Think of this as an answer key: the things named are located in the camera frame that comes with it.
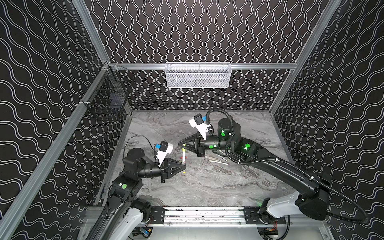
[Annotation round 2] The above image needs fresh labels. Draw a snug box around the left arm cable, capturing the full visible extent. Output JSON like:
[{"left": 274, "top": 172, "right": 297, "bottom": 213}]
[{"left": 122, "top": 134, "right": 157, "bottom": 160}]

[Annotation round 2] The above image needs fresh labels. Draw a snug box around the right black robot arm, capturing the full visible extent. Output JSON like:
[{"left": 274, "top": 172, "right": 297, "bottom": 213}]
[{"left": 179, "top": 117, "right": 329, "bottom": 224}]

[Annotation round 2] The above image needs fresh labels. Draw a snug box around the white wire mesh basket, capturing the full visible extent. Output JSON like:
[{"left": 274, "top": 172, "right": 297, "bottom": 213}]
[{"left": 165, "top": 62, "right": 232, "bottom": 89}]

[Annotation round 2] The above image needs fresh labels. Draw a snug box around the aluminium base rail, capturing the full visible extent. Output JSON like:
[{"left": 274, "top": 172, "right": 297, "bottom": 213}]
[{"left": 80, "top": 206, "right": 325, "bottom": 227}]

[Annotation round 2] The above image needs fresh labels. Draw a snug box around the white pen green tip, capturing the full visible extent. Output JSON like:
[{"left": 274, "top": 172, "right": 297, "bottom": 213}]
[{"left": 182, "top": 149, "right": 186, "bottom": 165}]

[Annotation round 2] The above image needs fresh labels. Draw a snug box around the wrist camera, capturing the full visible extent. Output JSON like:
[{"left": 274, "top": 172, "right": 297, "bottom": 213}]
[
  {"left": 189, "top": 114, "right": 212, "bottom": 141},
  {"left": 155, "top": 141, "right": 174, "bottom": 166}
]

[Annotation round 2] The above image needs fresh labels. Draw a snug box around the white pen yellow tip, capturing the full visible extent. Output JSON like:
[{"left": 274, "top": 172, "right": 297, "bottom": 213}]
[{"left": 209, "top": 160, "right": 229, "bottom": 166}]

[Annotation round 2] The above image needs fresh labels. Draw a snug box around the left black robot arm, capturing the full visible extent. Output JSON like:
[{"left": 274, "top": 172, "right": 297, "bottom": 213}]
[{"left": 87, "top": 148, "right": 187, "bottom": 240}]

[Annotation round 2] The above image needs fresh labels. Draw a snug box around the black wire mesh basket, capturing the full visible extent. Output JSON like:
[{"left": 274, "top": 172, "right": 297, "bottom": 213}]
[{"left": 84, "top": 66, "right": 132, "bottom": 122}]

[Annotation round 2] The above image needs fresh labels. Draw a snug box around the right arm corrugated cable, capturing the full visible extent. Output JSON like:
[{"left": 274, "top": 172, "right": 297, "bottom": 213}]
[{"left": 205, "top": 108, "right": 370, "bottom": 224}]

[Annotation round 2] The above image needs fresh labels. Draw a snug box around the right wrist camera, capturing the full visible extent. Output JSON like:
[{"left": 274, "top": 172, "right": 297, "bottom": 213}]
[{"left": 189, "top": 114, "right": 212, "bottom": 141}]

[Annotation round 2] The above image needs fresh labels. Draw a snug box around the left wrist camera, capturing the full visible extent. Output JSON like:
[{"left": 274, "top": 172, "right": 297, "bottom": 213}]
[{"left": 155, "top": 141, "right": 174, "bottom": 166}]

